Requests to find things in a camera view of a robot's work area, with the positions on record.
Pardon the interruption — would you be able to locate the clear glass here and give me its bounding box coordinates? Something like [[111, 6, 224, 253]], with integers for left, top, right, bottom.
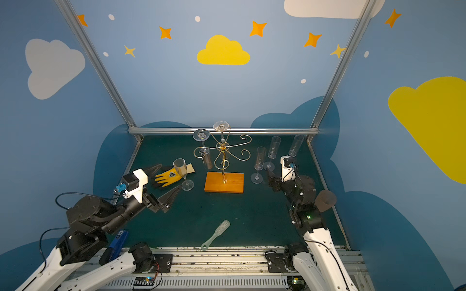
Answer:
[[173, 158, 195, 191], [213, 121, 231, 141], [251, 146, 266, 184], [288, 135, 305, 157], [193, 129, 213, 170], [264, 136, 282, 171]]

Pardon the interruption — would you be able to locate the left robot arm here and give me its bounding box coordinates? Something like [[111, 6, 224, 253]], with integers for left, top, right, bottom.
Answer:
[[18, 164, 182, 291]]

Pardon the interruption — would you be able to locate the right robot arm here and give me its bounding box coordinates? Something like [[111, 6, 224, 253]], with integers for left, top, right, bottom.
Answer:
[[268, 173, 357, 291]]

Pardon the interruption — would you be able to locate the orange wooden rack base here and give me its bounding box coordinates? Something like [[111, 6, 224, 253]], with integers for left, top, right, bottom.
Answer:
[[204, 172, 244, 194]]

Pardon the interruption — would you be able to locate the yellow work glove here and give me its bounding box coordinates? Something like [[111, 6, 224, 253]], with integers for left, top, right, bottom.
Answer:
[[150, 166, 182, 189]]

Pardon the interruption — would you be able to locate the back horizontal aluminium bar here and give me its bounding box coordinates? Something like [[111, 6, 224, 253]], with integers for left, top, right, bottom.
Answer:
[[128, 126, 320, 136]]

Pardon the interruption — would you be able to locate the brown round disc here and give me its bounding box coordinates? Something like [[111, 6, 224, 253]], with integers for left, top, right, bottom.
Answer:
[[314, 190, 337, 213]]

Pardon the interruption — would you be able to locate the clear glass top back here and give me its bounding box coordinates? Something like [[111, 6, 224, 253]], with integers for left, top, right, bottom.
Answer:
[[213, 121, 231, 141]]

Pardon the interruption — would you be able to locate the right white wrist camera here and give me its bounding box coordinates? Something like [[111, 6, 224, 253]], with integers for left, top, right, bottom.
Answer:
[[280, 155, 296, 183]]

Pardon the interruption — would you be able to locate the gold wire glass rack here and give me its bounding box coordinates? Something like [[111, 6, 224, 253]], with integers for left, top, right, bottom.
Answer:
[[209, 131, 252, 173]]

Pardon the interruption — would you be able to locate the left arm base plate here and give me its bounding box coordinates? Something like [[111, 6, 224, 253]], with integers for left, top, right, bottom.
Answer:
[[149, 253, 174, 274]]

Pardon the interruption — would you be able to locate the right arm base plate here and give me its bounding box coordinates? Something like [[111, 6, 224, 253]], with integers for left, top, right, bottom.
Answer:
[[265, 252, 296, 273]]

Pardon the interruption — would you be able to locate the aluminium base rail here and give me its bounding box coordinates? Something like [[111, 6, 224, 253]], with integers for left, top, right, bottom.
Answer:
[[59, 247, 376, 291]]

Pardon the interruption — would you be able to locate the left aluminium post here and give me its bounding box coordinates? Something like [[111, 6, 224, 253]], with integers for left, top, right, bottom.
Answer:
[[55, 0, 137, 128]]

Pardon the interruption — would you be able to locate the aluminium post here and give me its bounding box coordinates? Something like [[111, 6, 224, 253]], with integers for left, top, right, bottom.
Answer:
[[307, 0, 377, 146], [55, 0, 137, 128]]

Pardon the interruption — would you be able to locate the right aluminium post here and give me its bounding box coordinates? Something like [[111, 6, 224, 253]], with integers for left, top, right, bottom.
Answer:
[[307, 0, 377, 146]]

